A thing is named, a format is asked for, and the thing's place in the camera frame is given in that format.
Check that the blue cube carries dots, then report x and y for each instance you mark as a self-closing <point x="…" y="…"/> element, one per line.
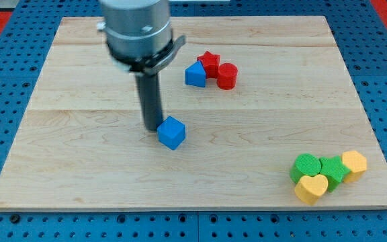
<point x="171" y="132"/>

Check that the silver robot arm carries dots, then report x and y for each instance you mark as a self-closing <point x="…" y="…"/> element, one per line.
<point x="139" y="34"/>

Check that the blue pentagon block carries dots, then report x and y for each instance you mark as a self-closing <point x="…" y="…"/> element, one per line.
<point x="195" y="75"/>

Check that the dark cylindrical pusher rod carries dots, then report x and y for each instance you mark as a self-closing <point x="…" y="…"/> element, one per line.
<point x="148" y="87"/>

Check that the red cylinder block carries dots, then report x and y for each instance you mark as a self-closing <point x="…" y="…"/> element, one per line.
<point x="227" y="76"/>

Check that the red star block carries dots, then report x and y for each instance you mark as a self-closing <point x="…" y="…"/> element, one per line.
<point x="210" y="63"/>

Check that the wooden board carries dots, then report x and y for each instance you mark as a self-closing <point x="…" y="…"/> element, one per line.
<point x="82" y="146"/>

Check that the green cylinder block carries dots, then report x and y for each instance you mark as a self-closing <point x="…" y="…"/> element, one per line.
<point x="304" y="164"/>

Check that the yellow heart block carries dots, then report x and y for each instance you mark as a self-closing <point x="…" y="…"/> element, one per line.
<point x="310" y="189"/>

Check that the green star block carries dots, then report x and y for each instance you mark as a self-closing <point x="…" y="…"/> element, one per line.
<point x="334" y="170"/>

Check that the yellow hexagon block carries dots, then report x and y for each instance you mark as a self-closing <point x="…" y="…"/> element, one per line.
<point x="356" y="163"/>

